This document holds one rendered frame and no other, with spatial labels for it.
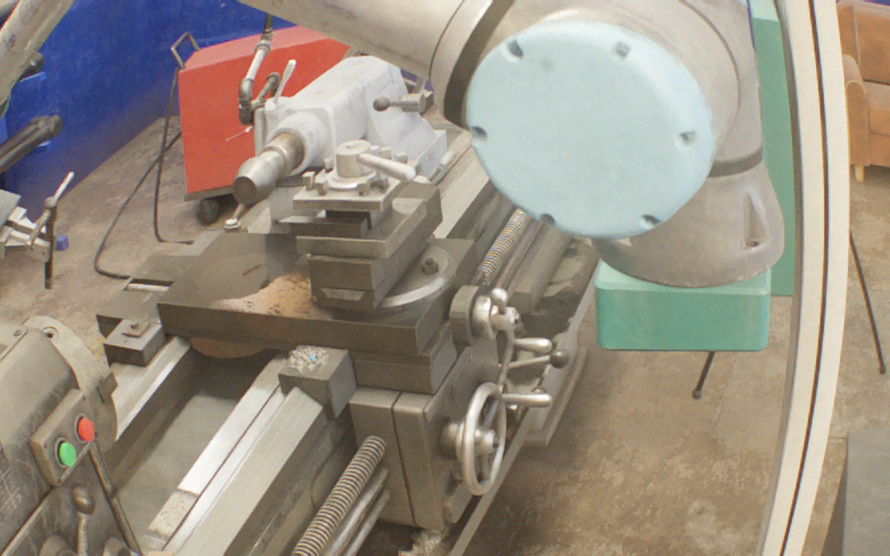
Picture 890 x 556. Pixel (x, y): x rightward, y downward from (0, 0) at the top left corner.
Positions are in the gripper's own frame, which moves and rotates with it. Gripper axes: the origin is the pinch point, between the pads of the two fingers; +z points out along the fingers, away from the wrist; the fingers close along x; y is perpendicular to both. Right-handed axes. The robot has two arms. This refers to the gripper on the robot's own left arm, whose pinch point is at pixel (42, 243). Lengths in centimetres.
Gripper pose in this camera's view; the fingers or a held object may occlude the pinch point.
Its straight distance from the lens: 141.8
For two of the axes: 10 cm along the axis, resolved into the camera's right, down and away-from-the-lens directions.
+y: 2.7, -8.1, -5.2
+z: 9.6, 2.6, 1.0
